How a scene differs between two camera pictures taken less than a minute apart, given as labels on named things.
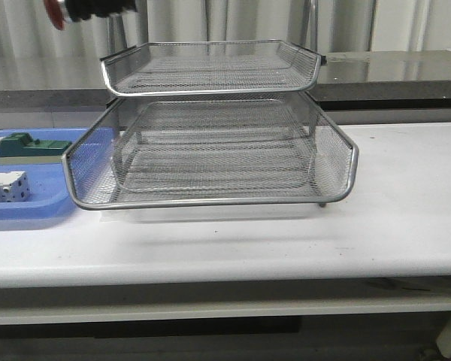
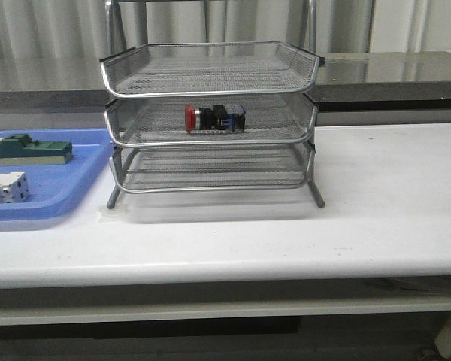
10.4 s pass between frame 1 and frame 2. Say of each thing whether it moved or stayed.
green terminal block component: stayed
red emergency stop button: moved
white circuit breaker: stayed
